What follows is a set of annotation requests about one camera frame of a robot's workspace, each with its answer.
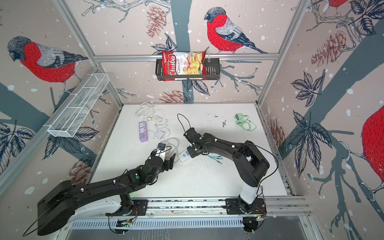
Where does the white blue power strip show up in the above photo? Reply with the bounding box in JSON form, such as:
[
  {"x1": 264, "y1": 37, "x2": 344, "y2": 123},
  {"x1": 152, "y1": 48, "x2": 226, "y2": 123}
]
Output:
[{"x1": 161, "y1": 138, "x2": 191, "y2": 164}]

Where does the teal charger with cable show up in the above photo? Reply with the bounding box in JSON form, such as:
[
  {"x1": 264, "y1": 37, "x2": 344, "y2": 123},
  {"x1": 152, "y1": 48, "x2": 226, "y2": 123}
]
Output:
[{"x1": 208, "y1": 154, "x2": 223, "y2": 165}]

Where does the purple power strip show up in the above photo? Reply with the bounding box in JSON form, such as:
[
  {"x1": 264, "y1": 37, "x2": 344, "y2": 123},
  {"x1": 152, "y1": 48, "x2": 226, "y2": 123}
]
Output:
[{"x1": 139, "y1": 121, "x2": 149, "y2": 143}]

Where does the light green charger with cable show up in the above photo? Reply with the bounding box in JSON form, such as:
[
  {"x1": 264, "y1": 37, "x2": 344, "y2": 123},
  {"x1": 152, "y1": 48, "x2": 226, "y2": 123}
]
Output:
[{"x1": 235, "y1": 113, "x2": 257, "y2": 132}]

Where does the white charger cable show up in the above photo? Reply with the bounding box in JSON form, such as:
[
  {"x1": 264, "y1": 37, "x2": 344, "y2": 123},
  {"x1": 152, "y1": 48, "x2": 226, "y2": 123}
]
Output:
[{"x1": 135, "y1": 102, "x2": 157, "y2": 119}]

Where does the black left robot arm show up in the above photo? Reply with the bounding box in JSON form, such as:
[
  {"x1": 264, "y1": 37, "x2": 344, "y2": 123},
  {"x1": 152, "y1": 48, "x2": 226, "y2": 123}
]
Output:
[{"x1": 23, "y1": 144, "x2": 176, "y2": 236}]

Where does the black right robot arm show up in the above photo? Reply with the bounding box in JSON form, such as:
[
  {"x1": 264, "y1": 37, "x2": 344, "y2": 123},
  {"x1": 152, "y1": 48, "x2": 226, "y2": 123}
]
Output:
[{"x1": 184, "y1": 128, "x2": 270, "y2": 214}]

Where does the red cassava chips bag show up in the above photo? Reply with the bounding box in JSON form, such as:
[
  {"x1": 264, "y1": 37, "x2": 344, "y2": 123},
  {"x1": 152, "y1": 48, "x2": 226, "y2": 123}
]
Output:
[{"x1": 162, "y1": 51, "x2": 207, "y2": 81}]

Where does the white charger adapter with cable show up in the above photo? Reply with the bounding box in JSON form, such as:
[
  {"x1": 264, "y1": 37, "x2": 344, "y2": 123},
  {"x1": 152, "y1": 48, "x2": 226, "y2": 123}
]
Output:
[{"x1": 148, "y1": 115, "x2": 171, "y2": 139}]

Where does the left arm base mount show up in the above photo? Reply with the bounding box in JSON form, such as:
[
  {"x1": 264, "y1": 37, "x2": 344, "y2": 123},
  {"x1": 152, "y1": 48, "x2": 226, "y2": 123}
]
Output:
[{"x1": 106, "y1": 199, "x2": 149, "y2": 217}]

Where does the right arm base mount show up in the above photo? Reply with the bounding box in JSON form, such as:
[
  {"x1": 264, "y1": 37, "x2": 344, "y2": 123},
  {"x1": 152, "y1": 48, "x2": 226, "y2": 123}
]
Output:
[{"x1": 225, "y1": 197, "x2": 267, "y2": 216}]

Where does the black wire wall basket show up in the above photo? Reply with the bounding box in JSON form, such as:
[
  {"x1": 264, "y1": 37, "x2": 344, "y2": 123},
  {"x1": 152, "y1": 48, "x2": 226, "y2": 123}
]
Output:
[{"x1": 155, "y1": 59, "x2": 221, "y2": 82}]

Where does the white mesh wall shelf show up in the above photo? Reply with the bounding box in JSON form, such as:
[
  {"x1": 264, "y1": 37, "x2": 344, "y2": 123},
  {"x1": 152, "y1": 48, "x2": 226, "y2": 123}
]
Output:
[{"x1": 48, "y1": 73, "x2": 110, "y2": 138}]

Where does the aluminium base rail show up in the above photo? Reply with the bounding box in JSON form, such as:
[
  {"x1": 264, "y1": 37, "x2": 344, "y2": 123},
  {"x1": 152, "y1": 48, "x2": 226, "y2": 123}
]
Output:
[{"x1": 61, "y1": 195, "x2": 311, "y2": 219}]

